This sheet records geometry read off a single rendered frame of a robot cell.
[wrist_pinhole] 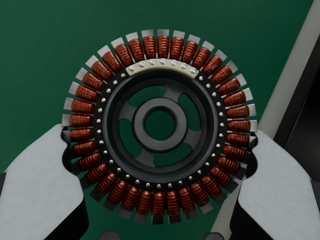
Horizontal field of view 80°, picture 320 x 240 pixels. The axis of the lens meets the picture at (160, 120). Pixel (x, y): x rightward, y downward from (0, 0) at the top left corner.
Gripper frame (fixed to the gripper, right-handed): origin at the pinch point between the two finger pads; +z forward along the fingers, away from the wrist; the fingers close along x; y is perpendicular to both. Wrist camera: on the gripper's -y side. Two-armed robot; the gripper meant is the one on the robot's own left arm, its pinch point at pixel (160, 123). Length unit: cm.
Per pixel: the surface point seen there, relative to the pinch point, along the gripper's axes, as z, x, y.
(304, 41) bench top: 9.9, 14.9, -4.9
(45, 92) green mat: 6.7, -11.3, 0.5
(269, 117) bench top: 6.0, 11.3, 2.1
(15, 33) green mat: 9.6, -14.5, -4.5
